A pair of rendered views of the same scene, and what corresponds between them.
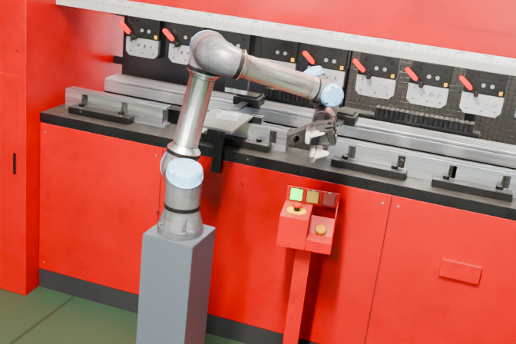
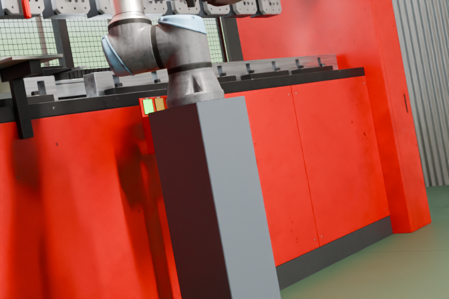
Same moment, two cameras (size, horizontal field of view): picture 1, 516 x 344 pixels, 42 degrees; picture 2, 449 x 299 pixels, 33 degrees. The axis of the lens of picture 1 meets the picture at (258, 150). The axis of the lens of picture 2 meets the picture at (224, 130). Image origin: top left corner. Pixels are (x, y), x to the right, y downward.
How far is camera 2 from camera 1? 2.54 m
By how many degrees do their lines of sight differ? 67
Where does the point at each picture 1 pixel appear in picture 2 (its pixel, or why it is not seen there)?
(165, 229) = (209, 90)
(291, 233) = not seen: hidden behind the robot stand
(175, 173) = (192, 18)
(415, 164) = (165, 77)
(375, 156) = (135, 79)
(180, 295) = (250, 165)
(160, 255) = (220, 122)
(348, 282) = not seen: hidden behind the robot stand
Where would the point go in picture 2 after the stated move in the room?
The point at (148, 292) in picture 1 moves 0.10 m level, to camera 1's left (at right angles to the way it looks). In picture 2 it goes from (221, 183) to (204, 189)
